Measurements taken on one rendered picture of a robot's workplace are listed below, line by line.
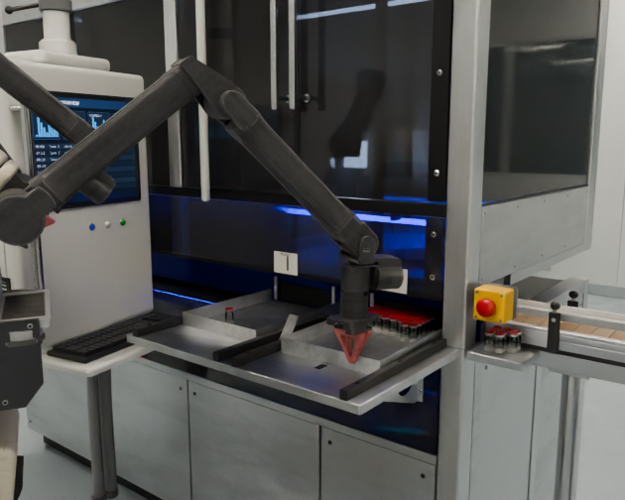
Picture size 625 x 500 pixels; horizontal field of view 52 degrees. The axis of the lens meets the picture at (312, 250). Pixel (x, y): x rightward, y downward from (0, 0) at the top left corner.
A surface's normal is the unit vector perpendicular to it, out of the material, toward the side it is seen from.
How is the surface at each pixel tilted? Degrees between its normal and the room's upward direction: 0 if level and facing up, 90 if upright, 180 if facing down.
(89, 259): 90
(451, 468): 90
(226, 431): 90
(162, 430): 90
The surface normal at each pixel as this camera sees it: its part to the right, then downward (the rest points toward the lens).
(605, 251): -0.62, 0.13
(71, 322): 0.88, 0.08
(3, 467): 0.39, 0.15
